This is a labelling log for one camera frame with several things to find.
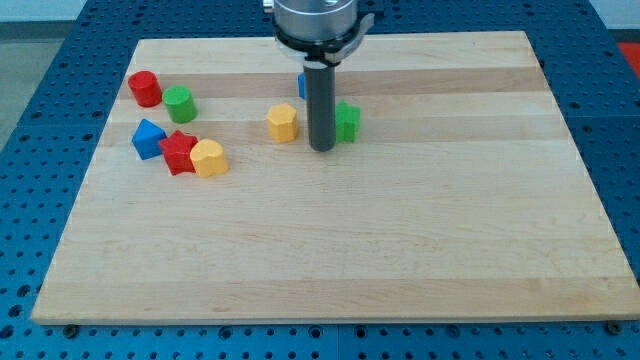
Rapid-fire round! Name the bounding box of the yellow heart block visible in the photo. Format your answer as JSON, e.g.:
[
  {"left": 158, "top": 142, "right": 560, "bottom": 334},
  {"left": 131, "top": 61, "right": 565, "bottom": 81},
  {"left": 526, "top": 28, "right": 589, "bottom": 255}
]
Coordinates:
[{"left": 189, "top": 139, "right": 229, "bottom": 178}]

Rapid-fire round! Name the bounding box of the green star block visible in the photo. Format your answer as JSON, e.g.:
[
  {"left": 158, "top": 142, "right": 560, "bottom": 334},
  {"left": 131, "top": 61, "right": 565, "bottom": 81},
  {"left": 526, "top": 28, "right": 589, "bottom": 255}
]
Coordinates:
[{"left": 335, "top": 101, "right": 361, "bottom": 143}]

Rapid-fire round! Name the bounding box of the red object at edge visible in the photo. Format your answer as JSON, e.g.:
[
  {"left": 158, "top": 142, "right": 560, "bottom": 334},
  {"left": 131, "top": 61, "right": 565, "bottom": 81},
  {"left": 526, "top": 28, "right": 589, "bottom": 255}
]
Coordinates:
[{"left": 618, "top": 42, "right": 640, "bottom": 77}]

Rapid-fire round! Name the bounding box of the dark grey cylindrical pointer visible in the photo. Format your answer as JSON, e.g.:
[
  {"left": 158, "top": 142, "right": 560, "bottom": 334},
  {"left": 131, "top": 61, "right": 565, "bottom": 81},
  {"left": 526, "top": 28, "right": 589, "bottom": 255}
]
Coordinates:
[{"left": 304, "top": 63, "right": 336, "bottom": 152}]

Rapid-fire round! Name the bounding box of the blue triangle block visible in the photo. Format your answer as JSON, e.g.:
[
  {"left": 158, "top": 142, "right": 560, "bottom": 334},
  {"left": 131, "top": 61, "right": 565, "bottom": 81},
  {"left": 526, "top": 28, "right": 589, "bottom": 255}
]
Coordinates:
[{"left": 131, "top": 119, "right": 166, "bottom": 160}]

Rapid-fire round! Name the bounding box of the green cylinder block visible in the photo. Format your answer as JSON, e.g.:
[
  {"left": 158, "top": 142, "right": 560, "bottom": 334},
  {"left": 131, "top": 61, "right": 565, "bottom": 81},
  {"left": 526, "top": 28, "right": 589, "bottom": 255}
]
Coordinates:
[{"left": 162, "top": 85, "right": 198, "bottom": 124}]

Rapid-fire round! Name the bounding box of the blue block behind pointer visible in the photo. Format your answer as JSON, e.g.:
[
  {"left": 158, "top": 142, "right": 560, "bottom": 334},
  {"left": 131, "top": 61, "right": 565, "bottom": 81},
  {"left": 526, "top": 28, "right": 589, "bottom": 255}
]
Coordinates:
[{"left": 297, "top": 73, "right": 306, "bottom": 100}]

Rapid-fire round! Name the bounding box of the light wooden board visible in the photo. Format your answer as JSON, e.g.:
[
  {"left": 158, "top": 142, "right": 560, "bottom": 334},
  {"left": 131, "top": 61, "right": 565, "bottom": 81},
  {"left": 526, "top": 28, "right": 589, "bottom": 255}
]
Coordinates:
[{"left": 32, "top": 31, "right": 639, "bottom": 326}]

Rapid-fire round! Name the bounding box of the red star block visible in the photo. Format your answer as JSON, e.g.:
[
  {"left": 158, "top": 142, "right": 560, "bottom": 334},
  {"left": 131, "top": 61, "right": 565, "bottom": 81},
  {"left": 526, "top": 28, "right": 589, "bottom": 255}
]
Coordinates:
[{"left": 158, "top": 130, "right": 198, "bottom": 176}]

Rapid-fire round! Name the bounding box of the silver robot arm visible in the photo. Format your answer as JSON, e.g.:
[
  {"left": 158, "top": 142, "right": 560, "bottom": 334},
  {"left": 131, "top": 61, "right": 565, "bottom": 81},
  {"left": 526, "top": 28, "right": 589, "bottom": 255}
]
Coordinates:
[{"left": 262, "top": 0, "right": 375, "bottom": 69}]

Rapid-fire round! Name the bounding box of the yellow hexagon block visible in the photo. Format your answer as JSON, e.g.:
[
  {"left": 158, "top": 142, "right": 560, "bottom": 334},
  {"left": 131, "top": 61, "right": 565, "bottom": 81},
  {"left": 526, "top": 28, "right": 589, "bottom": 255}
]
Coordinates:
[{"left": 266, "top": 103, "right": 299, "bottom": 143}]

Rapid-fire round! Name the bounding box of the red cylinder block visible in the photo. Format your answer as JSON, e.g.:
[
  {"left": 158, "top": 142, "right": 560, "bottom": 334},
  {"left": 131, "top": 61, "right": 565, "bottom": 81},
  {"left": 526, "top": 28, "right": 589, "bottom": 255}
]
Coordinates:
[{"left": 127, "top": 70, "right": 162, "bottom": 108}]

